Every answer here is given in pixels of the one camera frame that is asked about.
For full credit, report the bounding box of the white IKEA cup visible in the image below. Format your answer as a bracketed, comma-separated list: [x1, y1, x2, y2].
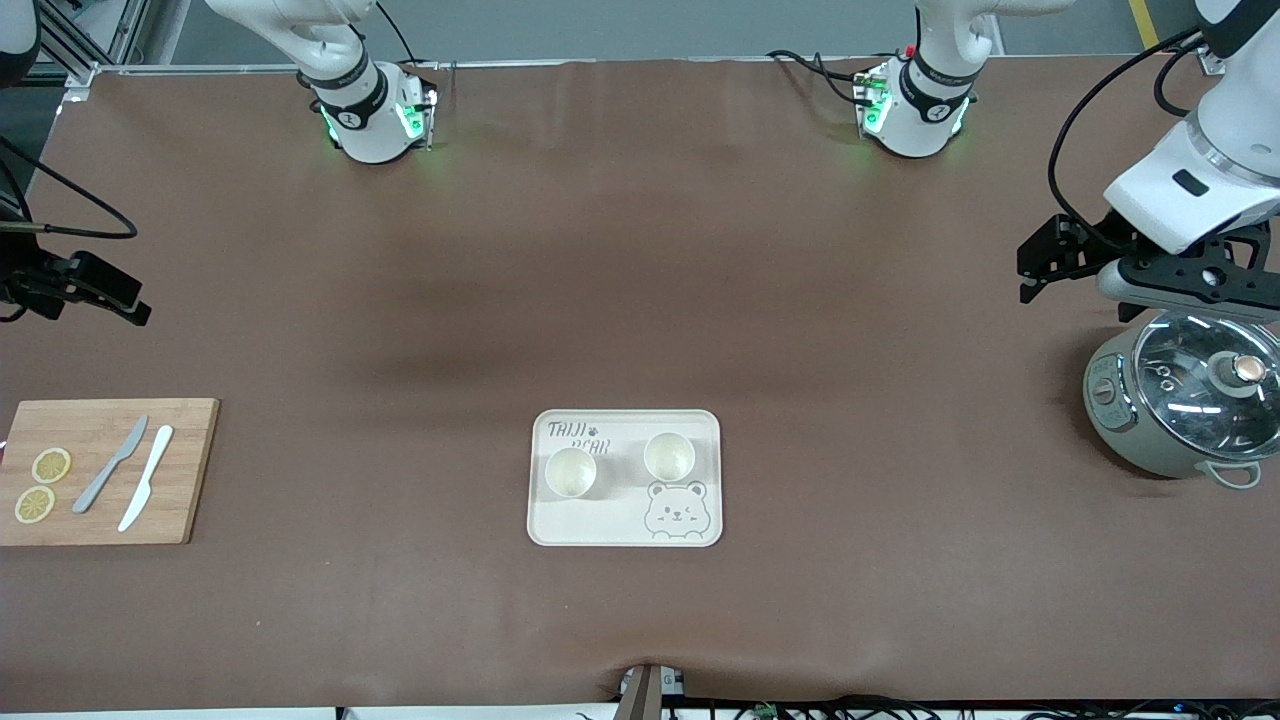
[643, 431, 696, 483]
[545, 447, 598, 499]

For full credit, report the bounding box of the wooden cutting board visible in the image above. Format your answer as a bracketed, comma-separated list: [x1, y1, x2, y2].
[0, 398, 220, 547]

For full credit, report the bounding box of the grey plastic knife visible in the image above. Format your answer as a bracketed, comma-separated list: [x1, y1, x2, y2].
[72, 415, 150, 515]

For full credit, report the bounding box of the grey-green electric cooking pot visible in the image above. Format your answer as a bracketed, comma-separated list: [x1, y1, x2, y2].
[1083, 310, 1280, 491]

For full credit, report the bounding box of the white plastic knife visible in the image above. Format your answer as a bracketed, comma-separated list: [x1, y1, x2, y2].
[118, 425, 175, 533]

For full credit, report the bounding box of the glass pot lid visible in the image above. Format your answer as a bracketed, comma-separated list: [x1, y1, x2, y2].
[1134, 310, 1280, 462]

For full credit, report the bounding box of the cream bear print tray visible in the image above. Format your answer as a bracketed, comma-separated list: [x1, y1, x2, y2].
[527, 409, 723, 548]

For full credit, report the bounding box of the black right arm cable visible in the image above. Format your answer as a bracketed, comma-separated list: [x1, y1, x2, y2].
[0, 135, 139, 241]

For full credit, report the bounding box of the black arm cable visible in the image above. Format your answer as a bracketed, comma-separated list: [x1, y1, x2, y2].
[0, 135, 139, 241]
[1047, 28, 1217, 251]

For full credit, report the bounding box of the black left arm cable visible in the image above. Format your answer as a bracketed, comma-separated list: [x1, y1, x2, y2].
[1047, 28, 1217, 251]

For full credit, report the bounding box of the aluminium frame rail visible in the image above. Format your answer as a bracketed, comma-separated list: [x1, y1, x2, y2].
[38, 0, 151, 103]

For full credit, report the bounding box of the black left base cable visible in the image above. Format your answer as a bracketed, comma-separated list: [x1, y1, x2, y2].
[766, 49, 873, 107]

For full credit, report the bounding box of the black base cable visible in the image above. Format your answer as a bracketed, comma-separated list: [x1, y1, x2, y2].
[374, 0, 459, 71]
[766, 49, 873, 107]

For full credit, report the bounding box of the black right base cable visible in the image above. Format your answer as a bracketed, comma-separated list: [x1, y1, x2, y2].
[374, 0, 459, 71]

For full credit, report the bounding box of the grey table clamp mount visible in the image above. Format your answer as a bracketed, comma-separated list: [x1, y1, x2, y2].
[617, 663, 688, 720]

